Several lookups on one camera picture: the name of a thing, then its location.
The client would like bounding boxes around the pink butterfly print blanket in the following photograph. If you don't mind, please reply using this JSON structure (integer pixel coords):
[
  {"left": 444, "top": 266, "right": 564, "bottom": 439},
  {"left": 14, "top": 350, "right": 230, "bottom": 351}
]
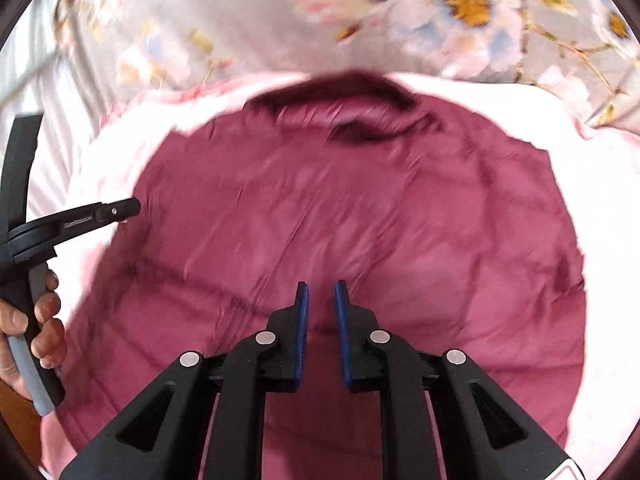
[{"left": 25, "top": 72, "right": 640, "bottom": 480}]

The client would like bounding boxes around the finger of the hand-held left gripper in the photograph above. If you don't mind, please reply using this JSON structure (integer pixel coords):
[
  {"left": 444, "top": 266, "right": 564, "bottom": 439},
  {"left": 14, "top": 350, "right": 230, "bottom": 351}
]
[{"left": 92, "top": 198, "right": 142, "bottom": 224}]

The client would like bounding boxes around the silver satin curtain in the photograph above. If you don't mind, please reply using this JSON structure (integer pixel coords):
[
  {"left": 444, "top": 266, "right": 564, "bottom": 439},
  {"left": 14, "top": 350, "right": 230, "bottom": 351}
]
[{"left": 0, "top": 0, "right": 121, "bottom": 241}]

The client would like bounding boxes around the grey metal rail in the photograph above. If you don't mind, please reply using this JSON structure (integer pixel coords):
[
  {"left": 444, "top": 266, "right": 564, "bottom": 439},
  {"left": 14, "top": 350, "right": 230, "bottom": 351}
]
[{"left": 0, "top": 55, "right": 57, "bottom": 102}]

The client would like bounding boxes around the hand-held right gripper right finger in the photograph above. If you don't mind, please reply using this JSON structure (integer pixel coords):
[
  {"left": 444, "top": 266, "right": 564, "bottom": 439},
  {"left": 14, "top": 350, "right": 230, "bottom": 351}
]
[{"left": 334, "top": 280, "right": 577, "bottom": 480}]

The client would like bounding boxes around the person's left hand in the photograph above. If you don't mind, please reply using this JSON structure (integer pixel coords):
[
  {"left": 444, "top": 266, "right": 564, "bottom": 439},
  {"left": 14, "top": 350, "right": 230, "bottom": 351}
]
[{"left": 0, "top": 269, "right": 69, "bottom": 402}]

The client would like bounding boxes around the maroon quilted jacket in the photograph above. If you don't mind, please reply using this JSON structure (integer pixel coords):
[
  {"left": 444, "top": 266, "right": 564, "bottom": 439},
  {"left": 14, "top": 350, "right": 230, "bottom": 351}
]
[{"left": 55, "top": 67, "right": 587, "bottom": 480}]

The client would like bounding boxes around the grey floral blanket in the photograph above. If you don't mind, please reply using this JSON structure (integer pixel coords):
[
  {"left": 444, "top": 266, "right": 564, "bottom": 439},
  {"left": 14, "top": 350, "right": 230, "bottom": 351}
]
[{"left": 45, "top": 0, "right": 640, "bottom": 128}]

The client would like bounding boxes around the person's left forearm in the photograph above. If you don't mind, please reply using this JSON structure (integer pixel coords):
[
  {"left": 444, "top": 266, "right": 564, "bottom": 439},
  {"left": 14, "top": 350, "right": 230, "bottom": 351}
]
[{"left": 0, "top": 382, "right": 43, "bottom": 467}]

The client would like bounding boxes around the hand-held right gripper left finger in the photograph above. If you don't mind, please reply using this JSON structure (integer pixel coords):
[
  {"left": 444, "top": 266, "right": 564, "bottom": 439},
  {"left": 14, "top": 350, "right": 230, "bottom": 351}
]
[{"left": 60, "top": 281, "right": 311, "bottom": 480}]

